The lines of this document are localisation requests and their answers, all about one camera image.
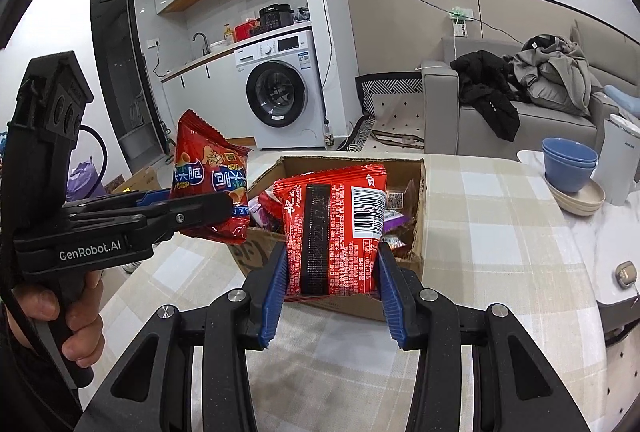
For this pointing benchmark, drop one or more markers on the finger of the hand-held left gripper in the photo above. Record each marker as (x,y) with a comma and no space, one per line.
(200,212)
(155,197)

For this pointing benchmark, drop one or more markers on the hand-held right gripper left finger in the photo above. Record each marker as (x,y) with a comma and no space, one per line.
(275,297)

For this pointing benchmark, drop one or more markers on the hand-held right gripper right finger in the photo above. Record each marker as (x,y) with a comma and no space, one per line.
(392,297)

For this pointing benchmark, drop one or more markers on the red crisp packet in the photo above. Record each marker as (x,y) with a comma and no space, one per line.
(210,172)

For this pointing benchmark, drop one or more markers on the brown cardboard box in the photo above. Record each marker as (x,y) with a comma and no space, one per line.
(247,257)

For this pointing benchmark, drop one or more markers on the purple candy packet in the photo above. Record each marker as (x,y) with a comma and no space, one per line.
(262,214)

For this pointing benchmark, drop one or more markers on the purple-edged white snack packet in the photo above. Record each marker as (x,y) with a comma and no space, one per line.
(395,218)

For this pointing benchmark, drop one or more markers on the red packet with black stripe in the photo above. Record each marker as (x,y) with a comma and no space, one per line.
(340,222)

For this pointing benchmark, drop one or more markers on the person's left forearm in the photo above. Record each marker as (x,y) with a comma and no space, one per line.
(25,392)

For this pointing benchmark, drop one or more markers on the person's left hand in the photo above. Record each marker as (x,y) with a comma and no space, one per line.
(82,322)

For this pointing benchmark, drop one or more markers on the printed cardboard box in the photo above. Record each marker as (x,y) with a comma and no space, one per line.
(145,179)

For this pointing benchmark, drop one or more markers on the purple bag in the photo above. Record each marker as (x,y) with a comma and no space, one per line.
(85,182)

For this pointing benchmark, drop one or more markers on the pair of white sneakers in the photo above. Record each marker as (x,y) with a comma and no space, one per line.
(132,267)

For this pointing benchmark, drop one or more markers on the stick vacuum cleaner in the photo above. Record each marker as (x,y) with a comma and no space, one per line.
(159,122)

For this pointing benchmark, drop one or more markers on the dark glass door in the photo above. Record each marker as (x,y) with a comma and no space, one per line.
(117,72)

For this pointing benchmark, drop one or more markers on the white kitchen base cabinet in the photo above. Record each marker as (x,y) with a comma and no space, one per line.
(220,82)

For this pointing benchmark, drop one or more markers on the white washing machine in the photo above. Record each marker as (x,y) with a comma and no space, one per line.
(310,132)

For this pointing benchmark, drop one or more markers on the plastic water bottle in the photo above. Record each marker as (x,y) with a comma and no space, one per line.
(329,137)

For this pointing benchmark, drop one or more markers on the dark kitchen faucet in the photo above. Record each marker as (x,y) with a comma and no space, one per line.
(206,44)

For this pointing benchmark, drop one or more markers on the white bowl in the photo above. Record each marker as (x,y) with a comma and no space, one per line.
(217,45)

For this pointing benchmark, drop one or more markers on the yellow soap bottle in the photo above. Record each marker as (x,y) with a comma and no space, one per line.
(229,34)

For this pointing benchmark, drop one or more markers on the red box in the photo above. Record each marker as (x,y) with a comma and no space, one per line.
(246,30)

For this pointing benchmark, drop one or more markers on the beige plate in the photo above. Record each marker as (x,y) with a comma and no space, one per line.
(580,210)
(595,194)

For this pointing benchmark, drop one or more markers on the black pressure cooker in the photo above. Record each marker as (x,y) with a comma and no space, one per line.
(275,18)

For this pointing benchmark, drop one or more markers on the blue bowl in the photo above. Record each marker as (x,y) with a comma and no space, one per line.
(570,152)
(570,179)

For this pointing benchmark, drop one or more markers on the marble side table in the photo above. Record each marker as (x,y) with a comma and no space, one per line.
(600,237)

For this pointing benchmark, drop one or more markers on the grey plastic bag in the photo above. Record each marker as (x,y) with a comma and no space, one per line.
(301,15)

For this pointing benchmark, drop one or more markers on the black jacket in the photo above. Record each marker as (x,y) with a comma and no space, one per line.
(490,97)

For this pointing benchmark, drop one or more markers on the grey sofa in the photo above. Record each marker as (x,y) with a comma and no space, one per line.
(545,127)

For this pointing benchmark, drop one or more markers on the small round metal object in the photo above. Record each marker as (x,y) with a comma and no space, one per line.
(626,273)

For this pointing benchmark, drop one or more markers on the white electric kettle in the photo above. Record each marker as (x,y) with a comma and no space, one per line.
(620,162)

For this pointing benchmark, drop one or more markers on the grey jacket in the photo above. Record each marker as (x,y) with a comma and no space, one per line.
(560,77)

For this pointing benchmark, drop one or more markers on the light blue pillow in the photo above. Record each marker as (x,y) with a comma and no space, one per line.
(625,97)

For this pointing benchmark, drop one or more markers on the white wall socket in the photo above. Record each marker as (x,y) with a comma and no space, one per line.
(152,43)

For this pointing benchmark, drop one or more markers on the wall socket with green plug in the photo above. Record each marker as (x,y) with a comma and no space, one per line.
(460,17)

